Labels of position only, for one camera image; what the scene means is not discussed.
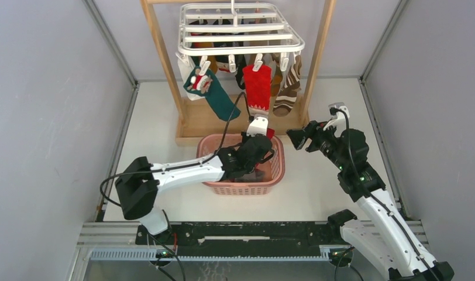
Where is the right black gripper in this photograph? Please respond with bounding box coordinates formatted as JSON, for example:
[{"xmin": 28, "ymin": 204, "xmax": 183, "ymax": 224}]
[{"xmin": 286, "ymin": 118, "xmax": 348, "ymax": 172}]

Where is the grey sock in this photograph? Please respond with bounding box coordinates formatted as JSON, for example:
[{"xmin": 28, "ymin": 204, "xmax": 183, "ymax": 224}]
[{"xmin": 235, "ymin": 170, "xmax": 266, "ymax": 183}]

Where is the pink plastic laundry basket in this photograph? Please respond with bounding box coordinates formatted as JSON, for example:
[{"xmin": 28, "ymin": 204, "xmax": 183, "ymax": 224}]
[{"xmin": 197, "ymin": 133, "xmax": 285, "ymax": 196}]

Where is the white plastic clip hanger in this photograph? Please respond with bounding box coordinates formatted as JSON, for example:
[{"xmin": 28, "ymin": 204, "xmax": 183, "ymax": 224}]
[{"xmin": 176, "ymin": 1, "xmax": 305, "ymax": 73}]

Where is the red fuzzy sock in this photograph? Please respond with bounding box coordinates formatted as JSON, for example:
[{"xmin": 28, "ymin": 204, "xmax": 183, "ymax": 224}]
[
  {"xmin": 243, "ymin": 65, "xmax": 271, "ymax": 116},
  {"xmin": 266, "ymin": 128, "xmax": 275, "ymax": 140}
]

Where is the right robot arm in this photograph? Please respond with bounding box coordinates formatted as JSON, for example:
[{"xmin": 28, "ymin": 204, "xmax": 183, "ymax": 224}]
[{"xmin": 286, "ymin": 121, "xmax": 455, "ymax": 280}]

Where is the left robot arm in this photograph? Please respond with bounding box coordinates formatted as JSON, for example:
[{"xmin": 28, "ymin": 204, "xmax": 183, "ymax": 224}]
[{"xmin": 115, "ymin": 134, "xmax": 274, "ymax": 244}]

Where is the brown striped sock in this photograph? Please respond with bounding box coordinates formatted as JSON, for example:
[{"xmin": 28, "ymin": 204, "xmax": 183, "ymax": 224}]
[{"xmin": 273, "ymin": 55, "xmax": 302, "ymax": 117}]

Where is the dark green reindeer sock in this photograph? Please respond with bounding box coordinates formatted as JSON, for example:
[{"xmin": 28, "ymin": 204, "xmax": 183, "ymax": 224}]
[{"xmin": 184, "ymin": 67, "xmax": 241, "ymax": 121}]

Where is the mustard yellow sock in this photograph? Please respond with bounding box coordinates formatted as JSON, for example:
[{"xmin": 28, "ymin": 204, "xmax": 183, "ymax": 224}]
[{"xmin": 191, "ymin": 33, "xmax": 218, "ymax": 74}]

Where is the white sock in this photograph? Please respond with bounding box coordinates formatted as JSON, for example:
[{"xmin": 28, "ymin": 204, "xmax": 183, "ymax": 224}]
[{"xmin": 177, "ymin": 54, "xmax": 207, "ymax": 102}]

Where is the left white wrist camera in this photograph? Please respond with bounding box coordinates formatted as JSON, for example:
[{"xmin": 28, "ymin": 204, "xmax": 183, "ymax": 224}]
[{"xmin": 246, "ymin": 116, "xmax": 269, "ymax": 137}]

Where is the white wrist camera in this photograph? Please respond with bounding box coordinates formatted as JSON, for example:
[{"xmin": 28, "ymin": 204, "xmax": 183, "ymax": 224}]
[
  {"xmin": 246, "ymin": 116, "xmax": 269, "ymax": 137},
  {"xmin": 323, "ymin": 102, "xmax": 350, "ymax": 131}
]

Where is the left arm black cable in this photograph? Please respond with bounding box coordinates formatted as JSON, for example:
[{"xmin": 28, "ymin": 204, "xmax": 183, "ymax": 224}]
[{"xmin": 99, "ymin": 91, "xmax": 252, "ymax": 207}]

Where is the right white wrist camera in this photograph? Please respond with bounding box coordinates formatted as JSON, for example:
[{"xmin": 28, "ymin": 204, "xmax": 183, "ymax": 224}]
[{"xmin": 323, "ymin": 102, "xmax": 350, "ymax": 131}]

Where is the wooden hanger rack frame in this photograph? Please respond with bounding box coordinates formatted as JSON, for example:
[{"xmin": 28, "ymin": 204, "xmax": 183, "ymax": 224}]
[{"xmin": 140, "ymin": 1, "xmax": 336, "ymax": 146}]

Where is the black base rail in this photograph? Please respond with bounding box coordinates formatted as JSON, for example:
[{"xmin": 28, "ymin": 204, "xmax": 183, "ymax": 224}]
[{"xmin": 135, "ymin": 221, "xmax": 348, "ymax": 258}]

